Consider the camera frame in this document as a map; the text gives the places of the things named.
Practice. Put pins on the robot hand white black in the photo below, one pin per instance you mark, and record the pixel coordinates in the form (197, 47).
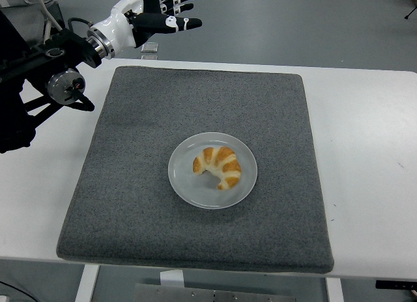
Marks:
(146, 23)

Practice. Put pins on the round grey plate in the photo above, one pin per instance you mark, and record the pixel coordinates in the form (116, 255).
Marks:
(195, 191)

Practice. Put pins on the black table control box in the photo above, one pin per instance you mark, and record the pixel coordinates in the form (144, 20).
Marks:
(395, 284)

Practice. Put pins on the white table leg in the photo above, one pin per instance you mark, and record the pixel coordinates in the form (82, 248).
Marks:
(334, 290)
(86, 284)

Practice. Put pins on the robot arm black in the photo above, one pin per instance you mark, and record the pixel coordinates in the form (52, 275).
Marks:
(13, 126)

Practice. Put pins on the grey felt mat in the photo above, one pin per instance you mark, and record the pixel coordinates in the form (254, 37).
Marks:
(202, 97)

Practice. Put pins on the black tripod leg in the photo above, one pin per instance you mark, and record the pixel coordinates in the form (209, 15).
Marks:
(411, 13)

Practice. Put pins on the croissant bread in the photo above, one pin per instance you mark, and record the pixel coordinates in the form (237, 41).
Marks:
(228, 165)

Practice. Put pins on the grey metal plate with screws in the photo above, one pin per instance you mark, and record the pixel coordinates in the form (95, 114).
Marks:
(215, 293)

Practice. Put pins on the white paper label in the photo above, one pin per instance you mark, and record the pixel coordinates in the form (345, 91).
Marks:
(171, 278)

